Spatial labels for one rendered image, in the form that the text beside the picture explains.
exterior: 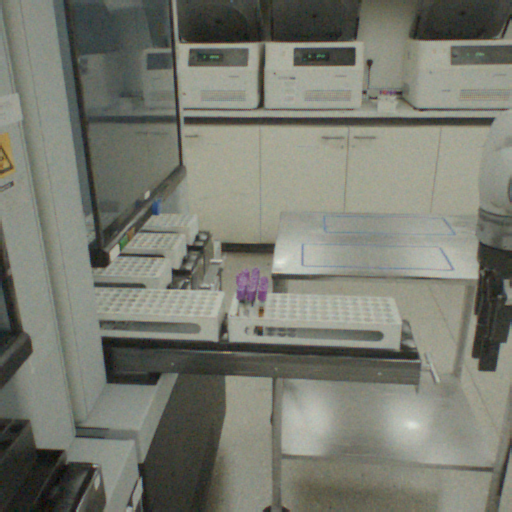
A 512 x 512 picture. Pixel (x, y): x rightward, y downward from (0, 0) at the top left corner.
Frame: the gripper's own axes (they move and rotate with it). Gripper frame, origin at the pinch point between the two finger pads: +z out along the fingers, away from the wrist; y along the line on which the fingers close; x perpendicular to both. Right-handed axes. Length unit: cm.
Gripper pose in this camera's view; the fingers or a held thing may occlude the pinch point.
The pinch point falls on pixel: (485, 348)
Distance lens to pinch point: 105.4
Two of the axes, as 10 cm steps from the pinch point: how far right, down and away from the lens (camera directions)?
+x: 10.0, 0.2, -0.9
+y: -0.9, 3.9, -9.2
